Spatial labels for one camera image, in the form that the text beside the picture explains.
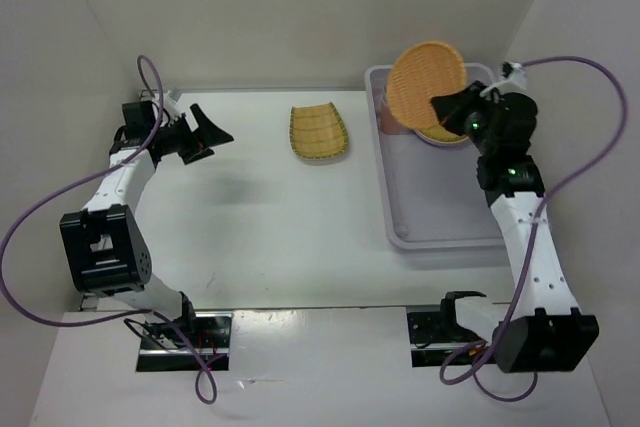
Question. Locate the salmon pink plastic cup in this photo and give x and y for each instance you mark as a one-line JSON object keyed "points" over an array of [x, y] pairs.
{"points": [[388, 124]]}

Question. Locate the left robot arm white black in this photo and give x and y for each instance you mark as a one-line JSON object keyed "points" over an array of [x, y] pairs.
{"points": [[106, 252]]}

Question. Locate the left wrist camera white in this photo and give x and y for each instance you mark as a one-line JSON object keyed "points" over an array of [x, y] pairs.
{"points": [[170, 106]]}

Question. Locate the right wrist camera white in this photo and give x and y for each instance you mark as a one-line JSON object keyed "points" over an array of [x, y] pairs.
{"points": [[513, 78]]}

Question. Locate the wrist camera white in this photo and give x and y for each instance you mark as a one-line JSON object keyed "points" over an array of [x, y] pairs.
{"points": [[170, 106], [513, 78]]}

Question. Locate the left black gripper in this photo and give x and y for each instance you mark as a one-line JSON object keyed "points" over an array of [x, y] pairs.
{"points": [[208, 133]]}

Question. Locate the orange round woven tray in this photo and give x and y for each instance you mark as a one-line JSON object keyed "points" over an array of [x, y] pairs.
{"points": [[426, 70]]}

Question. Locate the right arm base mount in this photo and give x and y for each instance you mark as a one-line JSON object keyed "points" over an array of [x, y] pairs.
{"points": [[432, 338]]}

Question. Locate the clear lavender plastic bin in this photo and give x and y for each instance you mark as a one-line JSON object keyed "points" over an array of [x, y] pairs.
{"points": [[431, 199]]}

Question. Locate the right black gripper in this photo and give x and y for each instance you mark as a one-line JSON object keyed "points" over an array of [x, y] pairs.
{"points": [[452, 106]]}

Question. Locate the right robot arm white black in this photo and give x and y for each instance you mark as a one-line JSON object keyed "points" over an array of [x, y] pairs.
{"points": [[543, 330]]}

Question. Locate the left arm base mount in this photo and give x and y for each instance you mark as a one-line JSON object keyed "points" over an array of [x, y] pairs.
{"points": [[161, 350]]}

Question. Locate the round bamboo green-rim tray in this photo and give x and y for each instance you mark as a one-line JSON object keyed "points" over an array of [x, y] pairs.
{"points": [[439, 136]]}

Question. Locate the scoop-shaped bamboo tray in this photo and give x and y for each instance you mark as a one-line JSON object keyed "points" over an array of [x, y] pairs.
{"points": [[317, 133]]}

